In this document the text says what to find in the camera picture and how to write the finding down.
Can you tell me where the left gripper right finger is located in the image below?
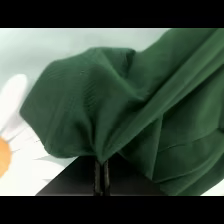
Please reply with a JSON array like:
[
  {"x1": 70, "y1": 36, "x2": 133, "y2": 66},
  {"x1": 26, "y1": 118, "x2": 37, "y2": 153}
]
[{"x1": 101, "y1": 152, "x2": 168, "y2": 197}]

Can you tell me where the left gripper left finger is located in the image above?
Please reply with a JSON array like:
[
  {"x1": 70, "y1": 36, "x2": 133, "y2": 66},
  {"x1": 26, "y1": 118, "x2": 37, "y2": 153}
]
[{"x1": 35, "y1": 155, "x2": 102, "y2": 197}]

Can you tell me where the dark green T-shirt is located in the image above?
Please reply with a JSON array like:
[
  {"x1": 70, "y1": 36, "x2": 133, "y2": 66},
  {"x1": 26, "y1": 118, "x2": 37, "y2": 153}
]
[{"x1": 19, "y1": 28, "x2": 224, "y2": 197}]

